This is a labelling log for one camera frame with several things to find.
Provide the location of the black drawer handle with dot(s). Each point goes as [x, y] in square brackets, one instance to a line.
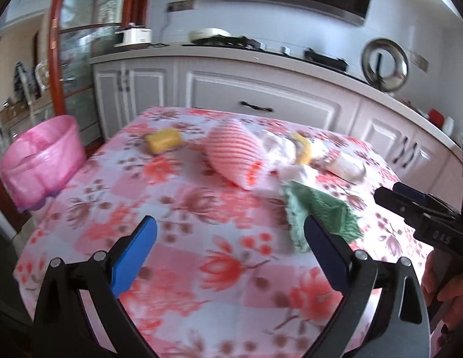
[256, 107]

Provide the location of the large pink foam net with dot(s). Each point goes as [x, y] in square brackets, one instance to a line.
[237, 154]

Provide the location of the wooden glass sliding door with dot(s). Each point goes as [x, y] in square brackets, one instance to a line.
[56, 39]

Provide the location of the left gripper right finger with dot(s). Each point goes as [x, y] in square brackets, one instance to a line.
[400, 325]

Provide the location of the person's right hand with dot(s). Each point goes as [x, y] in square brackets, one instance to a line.
[452, 292]

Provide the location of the dining chair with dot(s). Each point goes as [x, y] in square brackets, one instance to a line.
[28, 92]

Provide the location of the white foam sheet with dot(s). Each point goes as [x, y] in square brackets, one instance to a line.
[281, 153]

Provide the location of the white kitchen cabinets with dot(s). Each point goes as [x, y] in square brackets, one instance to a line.
[127, 83]

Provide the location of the white rice cooker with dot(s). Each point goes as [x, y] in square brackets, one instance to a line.
[132, 35]

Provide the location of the black gas stove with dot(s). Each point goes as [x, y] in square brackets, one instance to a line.
[242, 42]

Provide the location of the white pan on stove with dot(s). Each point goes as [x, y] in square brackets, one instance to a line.
[195, 36]

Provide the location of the pink floral tablecloth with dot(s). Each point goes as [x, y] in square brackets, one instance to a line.
[223, 278]

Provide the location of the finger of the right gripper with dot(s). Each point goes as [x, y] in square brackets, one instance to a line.
[420, 217]
[411, 193]

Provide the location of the green zigzag cloth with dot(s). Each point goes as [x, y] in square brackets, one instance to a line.
[331, 213]

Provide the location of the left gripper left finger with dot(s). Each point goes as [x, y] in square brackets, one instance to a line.
[79, 313]

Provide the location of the yellow sponge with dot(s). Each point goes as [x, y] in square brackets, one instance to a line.
[163, 141]

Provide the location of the pink lined trash bin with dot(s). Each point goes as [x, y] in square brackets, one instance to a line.
[41, 161]

